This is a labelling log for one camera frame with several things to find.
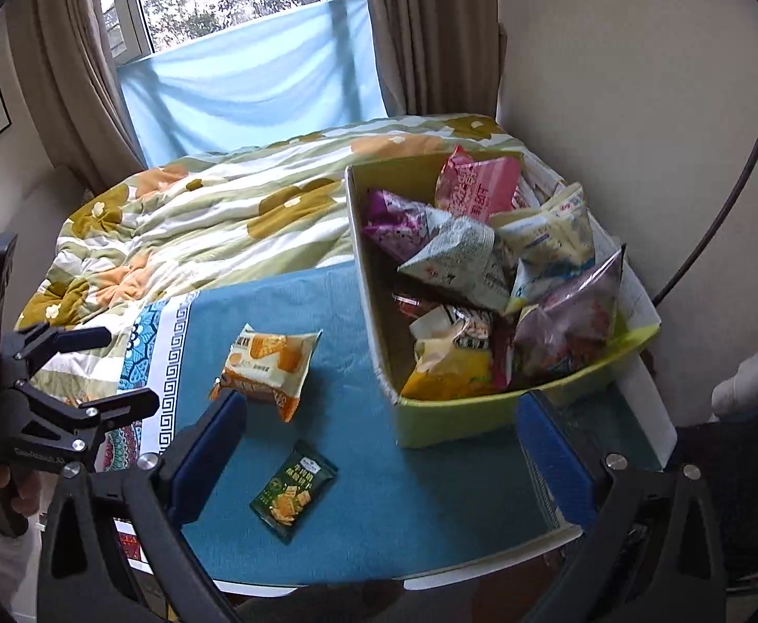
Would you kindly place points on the purple snack bag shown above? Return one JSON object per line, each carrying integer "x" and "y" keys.
{"x": 398, "y": 224}

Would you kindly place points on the white green snack bag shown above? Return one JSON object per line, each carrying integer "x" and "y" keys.
{"x": 460, "y": 328}

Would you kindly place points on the silver triangular snack bag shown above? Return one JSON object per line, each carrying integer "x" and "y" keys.
{"x": 463, "y": 263}

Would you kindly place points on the beige curtain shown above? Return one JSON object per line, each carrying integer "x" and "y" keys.
{"x": 74, "y": 65}
{"x": 431, "y": 26}

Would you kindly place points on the green cardboard box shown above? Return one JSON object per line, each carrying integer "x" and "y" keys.
{"x": 444, "y": 422}

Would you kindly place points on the plain yellow snack bag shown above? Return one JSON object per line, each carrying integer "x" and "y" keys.
{"x": 450, "y": 370}

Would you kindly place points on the pink striped snack bag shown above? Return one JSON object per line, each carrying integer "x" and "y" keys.
{"x": 476, "y": 185}

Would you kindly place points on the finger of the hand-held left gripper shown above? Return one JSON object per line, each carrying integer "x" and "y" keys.
{"x": 67, "y": 341}
{"x": 119, "y": 405}

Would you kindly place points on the floral blanket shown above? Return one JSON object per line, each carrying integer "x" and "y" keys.
{"x": 223, "y": 207}

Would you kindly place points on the white cloth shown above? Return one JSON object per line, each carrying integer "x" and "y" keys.
{"x": 755, "y": 376}

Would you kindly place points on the white table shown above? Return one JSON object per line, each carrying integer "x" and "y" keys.
{"x": 249, "y": 590}

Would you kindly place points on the dark blue red snack bag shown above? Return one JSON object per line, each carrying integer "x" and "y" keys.
{"x": 415, "y": 305}

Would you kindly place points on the black curved lamp pole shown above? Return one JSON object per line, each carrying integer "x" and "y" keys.
{"x": 752, "y": 156}

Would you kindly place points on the blue patterned tablecloth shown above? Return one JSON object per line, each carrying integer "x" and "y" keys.
{"x": 366, "y": 500}

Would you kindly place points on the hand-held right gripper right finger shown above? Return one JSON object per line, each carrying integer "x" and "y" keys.
{"x": 551, "y": 451}

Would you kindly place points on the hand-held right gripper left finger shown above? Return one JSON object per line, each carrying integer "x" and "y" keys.
{"x": 213, "y": 448}

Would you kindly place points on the small green cracker packet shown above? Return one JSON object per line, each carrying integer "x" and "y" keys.
{"x": 294, "y": 493}

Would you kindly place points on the light blue window cloth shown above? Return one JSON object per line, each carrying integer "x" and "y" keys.
{"x": 249, "y": 84}

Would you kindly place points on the orange cracker bag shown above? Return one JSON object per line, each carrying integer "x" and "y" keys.
{"x": 268, "y": 363}

